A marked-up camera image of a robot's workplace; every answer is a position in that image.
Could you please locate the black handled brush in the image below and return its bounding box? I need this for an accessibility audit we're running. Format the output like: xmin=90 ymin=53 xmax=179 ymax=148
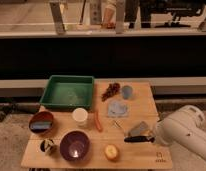
xmin=124 ymin=135 xmax=155 ymax=143

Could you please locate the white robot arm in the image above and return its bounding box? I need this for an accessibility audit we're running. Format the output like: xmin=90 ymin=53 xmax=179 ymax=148
xmin=152 ymin=105 xmax=206 ymax=161

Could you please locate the dark grapes bunch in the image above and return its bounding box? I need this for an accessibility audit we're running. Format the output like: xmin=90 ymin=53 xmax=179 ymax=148
xmin=101 ymin=83 xmax=120 ymax=101

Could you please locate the blue cup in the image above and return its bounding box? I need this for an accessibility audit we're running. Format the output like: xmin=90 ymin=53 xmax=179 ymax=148
xmin=121 ymin=85 xmax=133 ymax=99

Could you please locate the blue cloth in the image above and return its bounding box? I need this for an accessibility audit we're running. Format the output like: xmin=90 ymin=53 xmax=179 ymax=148
xmin=108 ymin=100 xmax=128 ymax=117

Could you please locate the white cup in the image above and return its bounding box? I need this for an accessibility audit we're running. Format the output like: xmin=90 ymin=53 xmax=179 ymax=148
xmin=72 ymin=108 xmax=88 ymax=126

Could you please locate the orange carrot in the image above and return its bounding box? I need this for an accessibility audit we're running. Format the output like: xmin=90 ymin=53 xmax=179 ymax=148
xmin=94 ymin=110 xmax=103 ymax=132

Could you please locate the green plastic tray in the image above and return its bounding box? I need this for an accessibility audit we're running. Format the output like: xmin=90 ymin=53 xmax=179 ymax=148
xmin=40 ymin=75 xmax=94 ymax=110

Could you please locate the wooden table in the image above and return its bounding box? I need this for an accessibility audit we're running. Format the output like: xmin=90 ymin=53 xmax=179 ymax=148
xmin=21 ymin=82 xmax=173 ymax=170

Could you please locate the purple bowl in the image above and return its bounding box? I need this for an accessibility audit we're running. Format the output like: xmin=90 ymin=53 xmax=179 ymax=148
xmin=60 ymin=131 xmax=90 ymax=162

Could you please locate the brown bowl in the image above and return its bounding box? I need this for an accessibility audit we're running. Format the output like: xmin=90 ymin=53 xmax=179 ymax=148
xmin=29 ymin=111 xmax=54 ymax=135

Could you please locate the blue sponge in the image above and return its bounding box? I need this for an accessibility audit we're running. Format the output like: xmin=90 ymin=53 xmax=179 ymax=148
xmin=30 ymin=122 xmax=51 ymax=130

